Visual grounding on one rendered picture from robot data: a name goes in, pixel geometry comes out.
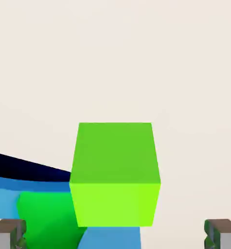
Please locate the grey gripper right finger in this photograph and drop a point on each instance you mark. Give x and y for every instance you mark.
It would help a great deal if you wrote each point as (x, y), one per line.
(224, 233)

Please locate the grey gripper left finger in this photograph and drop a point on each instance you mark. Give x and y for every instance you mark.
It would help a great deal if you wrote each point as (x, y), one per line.
(6, 233)

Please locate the small lime green cube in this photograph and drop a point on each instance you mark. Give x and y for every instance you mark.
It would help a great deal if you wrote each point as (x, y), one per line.
(115, 175)

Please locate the large blue box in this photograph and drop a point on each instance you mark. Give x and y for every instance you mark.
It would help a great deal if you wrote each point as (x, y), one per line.
(2, 200)

